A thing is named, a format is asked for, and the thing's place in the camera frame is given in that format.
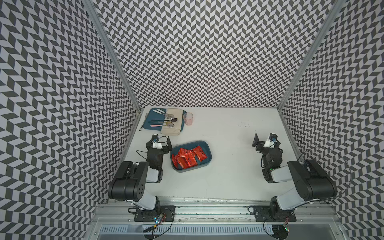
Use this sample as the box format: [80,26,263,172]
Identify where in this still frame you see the pink handled spoon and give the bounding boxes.
[150,122,175,128]

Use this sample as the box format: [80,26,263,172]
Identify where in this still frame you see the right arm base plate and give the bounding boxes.
[252,206,297,223]

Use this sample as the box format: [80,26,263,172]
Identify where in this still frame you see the teal storage box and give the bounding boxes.
[170,141,213,173]

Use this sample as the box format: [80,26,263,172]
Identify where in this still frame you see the teal flat tray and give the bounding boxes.
[143,107,186,132]

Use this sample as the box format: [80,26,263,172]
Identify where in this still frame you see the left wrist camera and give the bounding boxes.
[150,135,163,149]

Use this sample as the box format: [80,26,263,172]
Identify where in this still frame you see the white handled spoon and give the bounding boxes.
[156,109,175,119]
[154,109,175,120]

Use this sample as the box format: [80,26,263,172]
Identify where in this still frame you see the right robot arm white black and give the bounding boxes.
[252,133,338,221]

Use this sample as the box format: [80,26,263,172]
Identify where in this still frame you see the aluminium front rail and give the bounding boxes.
[90,197,341,225]

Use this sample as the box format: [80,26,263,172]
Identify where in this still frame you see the pink plastic cup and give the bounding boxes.
[183,113,194,126]

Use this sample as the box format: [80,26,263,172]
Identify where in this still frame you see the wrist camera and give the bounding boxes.
[264,135,277,148]
[150,135,163,149]

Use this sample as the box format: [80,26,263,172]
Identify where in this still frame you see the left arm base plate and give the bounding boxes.
[134,206,176,223]

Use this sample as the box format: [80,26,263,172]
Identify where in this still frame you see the green handled gold spoon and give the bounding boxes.
[149,119,177,124]

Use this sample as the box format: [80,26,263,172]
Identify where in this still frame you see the red tea bag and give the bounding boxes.
[172,155,179,169]
[178,148,191,158]
[193,146,208,162]
[176,156,190,169]
[186,151,198,168]

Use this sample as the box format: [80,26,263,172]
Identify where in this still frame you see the black spoon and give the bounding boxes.
[153,118,178,123]

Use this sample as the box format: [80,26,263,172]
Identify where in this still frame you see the beige cloth napkin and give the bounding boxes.
[160,108,184,136]

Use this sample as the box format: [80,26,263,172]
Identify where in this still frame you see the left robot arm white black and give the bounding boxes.
[108,135,173,215]

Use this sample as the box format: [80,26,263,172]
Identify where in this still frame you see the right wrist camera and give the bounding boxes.
[264,135,277,148]

